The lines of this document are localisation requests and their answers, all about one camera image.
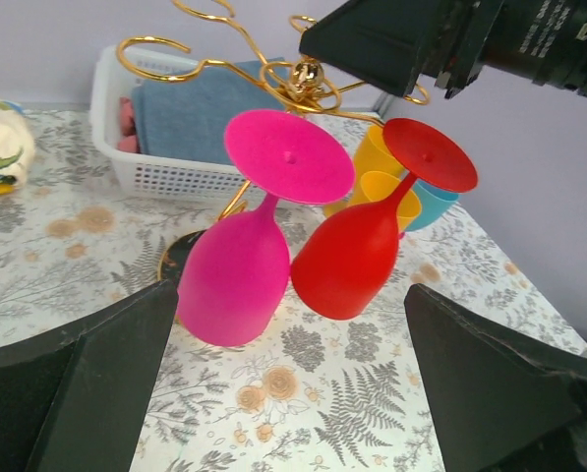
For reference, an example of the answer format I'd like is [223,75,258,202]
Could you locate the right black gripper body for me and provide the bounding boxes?
[433,1,587,99]

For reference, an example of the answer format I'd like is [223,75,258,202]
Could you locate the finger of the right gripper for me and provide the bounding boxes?
[299,0,450,96]

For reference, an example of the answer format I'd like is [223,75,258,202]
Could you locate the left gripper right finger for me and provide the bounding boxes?
[404,284,587,471]

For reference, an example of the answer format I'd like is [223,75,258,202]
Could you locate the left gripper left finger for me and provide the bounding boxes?
[0,280,178,471]

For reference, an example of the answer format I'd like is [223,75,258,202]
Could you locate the gold wine glass rack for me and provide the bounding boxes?
[115,0,431,325]

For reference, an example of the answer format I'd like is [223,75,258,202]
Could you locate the yellow plastic goblet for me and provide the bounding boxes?
[322,170,422,234]
[353,125,404,185]

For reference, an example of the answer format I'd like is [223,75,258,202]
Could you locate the magenta plastic goblet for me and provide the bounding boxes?
[176,109,355,347]

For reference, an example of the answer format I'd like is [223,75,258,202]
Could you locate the red plastic wine glass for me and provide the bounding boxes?
[291,118,479,321]

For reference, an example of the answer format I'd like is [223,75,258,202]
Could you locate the blue plastic goblet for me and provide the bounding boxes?
[406,180,460,232]

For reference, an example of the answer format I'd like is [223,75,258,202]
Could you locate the blue folded cloth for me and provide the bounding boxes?
[131,67,284,165]

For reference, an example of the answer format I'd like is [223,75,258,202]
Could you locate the dinosaur print cloth bag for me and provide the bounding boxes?
[0,98,35,196]

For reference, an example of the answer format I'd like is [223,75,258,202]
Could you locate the pink folded cloth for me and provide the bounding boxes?
[117,97,140,153]

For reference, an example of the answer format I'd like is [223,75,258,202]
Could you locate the white plastic basket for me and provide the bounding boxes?
[89,46,243,200]

